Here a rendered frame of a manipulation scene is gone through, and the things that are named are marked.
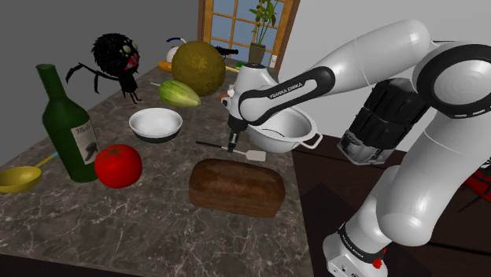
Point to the wooden framed window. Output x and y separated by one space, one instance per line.
238 27

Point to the brown bread loaf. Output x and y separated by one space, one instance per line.
236 188

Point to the black long tool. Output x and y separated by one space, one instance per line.
226 51

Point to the green potted plant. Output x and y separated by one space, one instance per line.
262 23

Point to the red and black object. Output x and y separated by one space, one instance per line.
481 184

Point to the black and grey appliance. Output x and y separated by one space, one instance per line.
383 115

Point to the green wine bottle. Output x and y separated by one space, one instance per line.
67 126

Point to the black spider toy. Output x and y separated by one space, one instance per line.
115 53

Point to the dark robot stand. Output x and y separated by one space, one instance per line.
326 207

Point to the orange round fruit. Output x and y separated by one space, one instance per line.
165 66

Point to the pale green squash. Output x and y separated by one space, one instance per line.
178 94

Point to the red tomato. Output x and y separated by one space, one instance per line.
118 167

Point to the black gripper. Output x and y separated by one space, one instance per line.
235 125

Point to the white bowl black base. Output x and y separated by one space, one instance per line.
155 122

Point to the olive brown round melon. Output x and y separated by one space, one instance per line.
198 68

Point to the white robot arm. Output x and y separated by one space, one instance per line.
414 192

